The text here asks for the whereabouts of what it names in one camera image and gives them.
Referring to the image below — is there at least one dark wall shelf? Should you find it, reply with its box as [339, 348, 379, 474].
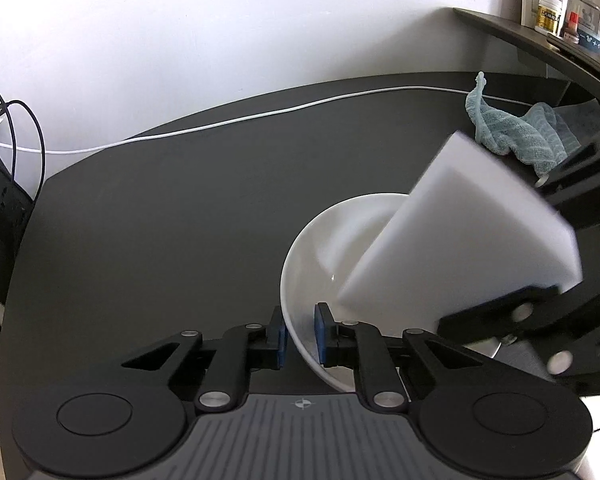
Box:
[453, 8, 600, 100]

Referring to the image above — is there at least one white sponge block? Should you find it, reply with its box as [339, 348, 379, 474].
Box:
[338, 132, 582, 332]

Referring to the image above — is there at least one red cap small bottle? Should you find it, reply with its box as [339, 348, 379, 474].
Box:
[562, 11, 580, 44]

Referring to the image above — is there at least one clear plastic container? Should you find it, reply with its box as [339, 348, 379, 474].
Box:
[577, 0, 600, 54]

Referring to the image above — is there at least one green striped towel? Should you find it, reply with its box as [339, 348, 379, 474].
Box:
[465, 72, 600, 198]

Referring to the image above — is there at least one white pill bottle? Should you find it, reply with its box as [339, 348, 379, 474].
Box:
[534, 0, 567, 36]

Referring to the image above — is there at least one white ceramic bowl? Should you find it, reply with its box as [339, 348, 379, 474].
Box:
[280, 193, 513, 392]

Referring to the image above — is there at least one white charging cable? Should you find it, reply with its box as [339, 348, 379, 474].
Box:
[0, 86, 531, 155]

